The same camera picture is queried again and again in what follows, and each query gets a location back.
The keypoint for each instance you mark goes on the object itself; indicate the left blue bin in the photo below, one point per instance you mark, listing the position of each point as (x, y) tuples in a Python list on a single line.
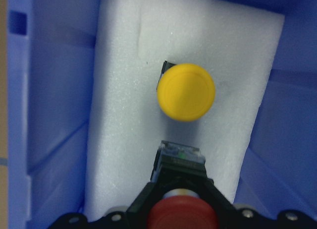
[(50, 49)]

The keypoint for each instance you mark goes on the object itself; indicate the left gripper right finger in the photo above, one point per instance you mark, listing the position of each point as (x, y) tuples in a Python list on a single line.
[(225, 212)]

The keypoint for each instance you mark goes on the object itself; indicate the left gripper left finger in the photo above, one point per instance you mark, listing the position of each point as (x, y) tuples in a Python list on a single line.
[(137, 213)]

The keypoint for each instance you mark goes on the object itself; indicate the red push button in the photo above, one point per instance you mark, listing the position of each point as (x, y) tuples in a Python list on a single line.
[(178, 170)]

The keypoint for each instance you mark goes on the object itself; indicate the yellow push button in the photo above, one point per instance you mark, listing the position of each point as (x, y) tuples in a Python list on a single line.
[(185, 92)]

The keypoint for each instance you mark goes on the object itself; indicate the white foam pad left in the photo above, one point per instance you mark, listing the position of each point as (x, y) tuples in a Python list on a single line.
[(234, 43)]

